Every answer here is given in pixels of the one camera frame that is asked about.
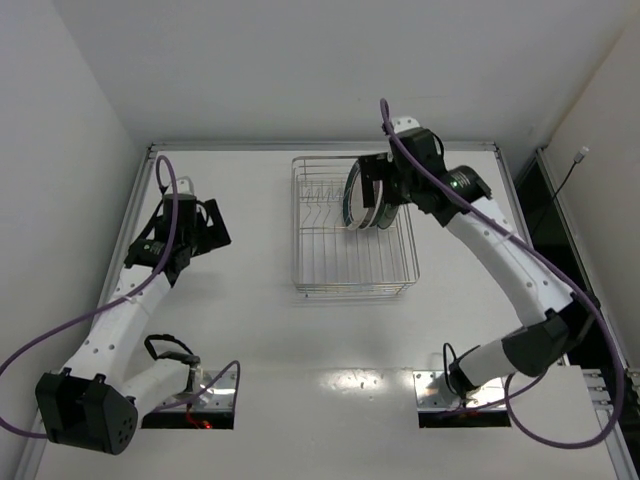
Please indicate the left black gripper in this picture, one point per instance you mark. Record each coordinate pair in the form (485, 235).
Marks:
(213, 230)

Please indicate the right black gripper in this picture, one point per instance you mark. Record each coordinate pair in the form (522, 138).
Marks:
(376, 176)

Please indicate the green red rim plate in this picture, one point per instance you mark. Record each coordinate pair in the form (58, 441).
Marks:
(353, 210)
(372, 216)

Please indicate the white plate grey rim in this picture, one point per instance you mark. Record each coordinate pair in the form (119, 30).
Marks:
(387, 216)

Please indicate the wire dish rack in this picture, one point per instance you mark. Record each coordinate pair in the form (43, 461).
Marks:
(330, 261)

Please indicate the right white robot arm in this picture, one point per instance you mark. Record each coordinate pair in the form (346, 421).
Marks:
(554, 317)

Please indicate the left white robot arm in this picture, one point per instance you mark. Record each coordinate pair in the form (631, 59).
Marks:
(91, 403)

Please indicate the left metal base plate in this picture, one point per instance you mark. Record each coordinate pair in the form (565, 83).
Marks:
(207, 396)

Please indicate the metal base plate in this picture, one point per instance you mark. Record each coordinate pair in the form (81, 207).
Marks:
(433, 396)
(207, 396)

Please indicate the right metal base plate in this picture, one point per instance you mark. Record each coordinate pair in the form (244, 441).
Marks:
(433, 396)

